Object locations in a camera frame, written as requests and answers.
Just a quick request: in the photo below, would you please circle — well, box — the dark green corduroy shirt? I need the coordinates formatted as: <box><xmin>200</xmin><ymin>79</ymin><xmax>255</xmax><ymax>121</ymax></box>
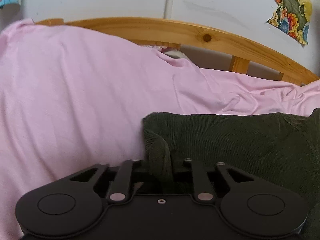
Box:
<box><xmin>143</xmin><ymin>109</ymin><xmax>319</xmax><ymax>239</ymax></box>

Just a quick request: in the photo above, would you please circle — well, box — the pink bed sheet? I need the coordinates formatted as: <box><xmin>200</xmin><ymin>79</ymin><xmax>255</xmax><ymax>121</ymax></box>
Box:
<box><xmin>1</xmin><ymin>20</ymin><xmax>319</xmax><ymax>239</ymax></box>

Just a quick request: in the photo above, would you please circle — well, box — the colourful landscape poster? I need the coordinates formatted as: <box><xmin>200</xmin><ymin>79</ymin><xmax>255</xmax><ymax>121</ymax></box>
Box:
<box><xmin>267</xmin><ymin>0</ymin><xmax>312</xmax><ymax>46</ymax></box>

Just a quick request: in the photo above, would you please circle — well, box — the wooden bed frame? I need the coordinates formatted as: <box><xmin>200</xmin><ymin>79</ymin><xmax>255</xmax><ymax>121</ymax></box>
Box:
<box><xmin>35</xmin><ymin>16</ymin><xmax>320</xmax><ymax>87</ymax></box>

